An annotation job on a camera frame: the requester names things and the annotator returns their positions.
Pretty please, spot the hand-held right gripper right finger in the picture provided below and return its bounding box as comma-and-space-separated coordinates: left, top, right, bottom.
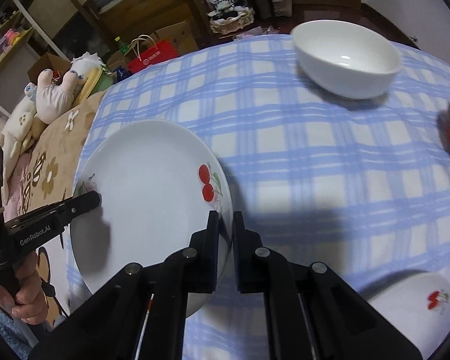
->
232, 211, 422, 360

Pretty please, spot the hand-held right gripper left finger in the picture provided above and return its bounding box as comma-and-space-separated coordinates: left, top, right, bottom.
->
28, 210, 222, 360

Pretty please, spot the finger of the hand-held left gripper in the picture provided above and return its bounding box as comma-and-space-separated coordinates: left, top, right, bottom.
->
56, 190, 102, 226

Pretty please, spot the medium white cherry plate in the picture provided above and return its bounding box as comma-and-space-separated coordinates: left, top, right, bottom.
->
70, 119, 234, 317

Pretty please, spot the large white cherry plate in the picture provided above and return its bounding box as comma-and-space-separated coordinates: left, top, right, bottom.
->
365, 271, 450, 350

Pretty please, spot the large plain white bowl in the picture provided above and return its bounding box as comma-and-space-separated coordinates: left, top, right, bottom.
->
290, 20, 403, 101

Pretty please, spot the person's left hand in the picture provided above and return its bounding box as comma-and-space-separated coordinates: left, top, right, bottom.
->
0, 260, 50, 325

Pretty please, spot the brown floral blanket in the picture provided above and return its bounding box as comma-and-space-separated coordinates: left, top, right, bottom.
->
2, 90, 109, 331

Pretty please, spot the blue grey clothing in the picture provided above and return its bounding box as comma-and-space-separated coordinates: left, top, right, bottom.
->
0, 292, 38, 349

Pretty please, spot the blue white checked cloth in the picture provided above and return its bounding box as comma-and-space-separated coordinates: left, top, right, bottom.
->
65, 34, 450, 360

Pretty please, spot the cream plush toy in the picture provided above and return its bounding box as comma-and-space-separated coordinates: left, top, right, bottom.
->
2, 82, 39, 166

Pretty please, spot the yellow green cushion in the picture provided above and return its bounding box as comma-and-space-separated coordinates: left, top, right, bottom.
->
79, 65, 110, 99

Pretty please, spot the white haired plush doll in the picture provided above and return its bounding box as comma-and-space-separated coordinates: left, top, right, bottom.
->
71, 52, 103, 75

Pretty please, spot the cardboard box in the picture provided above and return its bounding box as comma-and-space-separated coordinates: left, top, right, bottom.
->
27, 53, 71, 80
155, 20, 200, 55

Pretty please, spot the green bottle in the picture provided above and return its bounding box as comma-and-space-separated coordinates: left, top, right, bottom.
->
113, 36, 131, 56

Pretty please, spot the red paper bag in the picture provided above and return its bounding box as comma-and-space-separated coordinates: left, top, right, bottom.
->
127, 35, 179, 75

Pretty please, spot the wooden display shelf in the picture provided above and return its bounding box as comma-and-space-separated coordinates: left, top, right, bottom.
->
0, 5, 36, 94

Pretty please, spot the white pole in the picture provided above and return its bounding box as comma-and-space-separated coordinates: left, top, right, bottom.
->
12, 0, 57, 59

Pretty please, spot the wooden wardrobe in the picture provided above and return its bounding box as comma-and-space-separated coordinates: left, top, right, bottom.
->
47, 0, 214, 51

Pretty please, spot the pink floral cloth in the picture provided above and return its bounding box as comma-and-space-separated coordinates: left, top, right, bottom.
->
234, 26, 274, 40

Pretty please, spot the wicker basket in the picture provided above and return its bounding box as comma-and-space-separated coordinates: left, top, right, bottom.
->
209, 5, 256, 35

